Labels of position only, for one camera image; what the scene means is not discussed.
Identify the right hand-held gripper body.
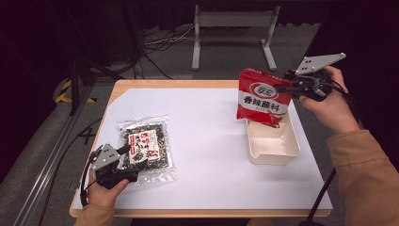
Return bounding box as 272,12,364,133
284,52,347,102

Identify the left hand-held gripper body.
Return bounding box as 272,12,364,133
90,143,139,190

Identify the clear packet of dark dried food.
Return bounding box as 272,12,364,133
119,115,177,186

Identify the red white seasoning packet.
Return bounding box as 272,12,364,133
236,68,294,128

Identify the cream plastic storage box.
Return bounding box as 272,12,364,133
246,117,301,166

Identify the person's left hand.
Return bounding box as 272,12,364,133
88,179,130,208

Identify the person's right hand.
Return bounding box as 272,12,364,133
299,65,360,136

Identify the white table sheet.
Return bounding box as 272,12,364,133
71,88,333,211

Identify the yellow black hazard tape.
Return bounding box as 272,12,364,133
55,79,97,105

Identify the black tripod stand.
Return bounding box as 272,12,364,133
68,57,124,117

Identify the grey metal stand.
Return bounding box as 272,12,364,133
191,4,281,72

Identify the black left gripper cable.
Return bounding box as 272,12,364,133
79,150,99,208

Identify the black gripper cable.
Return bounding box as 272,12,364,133
297,79,359,226
79,150,99,208

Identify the thin black floor cable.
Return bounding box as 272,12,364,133
37,117,103,226

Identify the aluminium floor rail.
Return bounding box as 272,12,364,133
12,84,95,226

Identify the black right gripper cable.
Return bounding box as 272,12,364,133
297,79,359,226

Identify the bundle of floor cables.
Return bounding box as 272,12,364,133
133,24,196,80

